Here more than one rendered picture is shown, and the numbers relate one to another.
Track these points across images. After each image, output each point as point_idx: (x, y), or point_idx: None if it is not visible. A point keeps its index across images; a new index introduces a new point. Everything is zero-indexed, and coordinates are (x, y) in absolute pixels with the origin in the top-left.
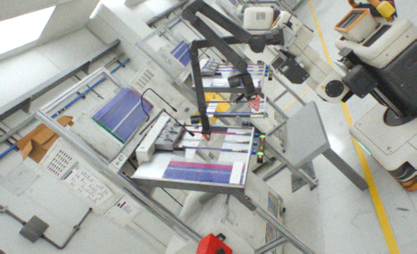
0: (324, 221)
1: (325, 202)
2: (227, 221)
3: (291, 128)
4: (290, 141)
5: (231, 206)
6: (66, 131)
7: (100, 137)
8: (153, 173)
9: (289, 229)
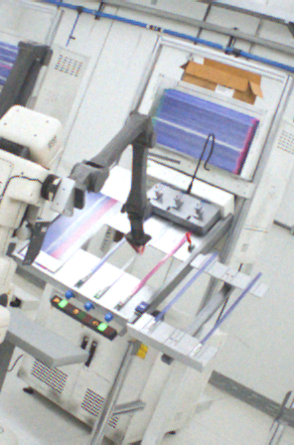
0: (9, 424)
1: (31, 443)
2: (51, 290)
3: (51, 333)
4: (25, 316)
5: (73, 304)
6: (145, 72)
7: (151, 109)
8: (106, 183)
9: (68, 426)
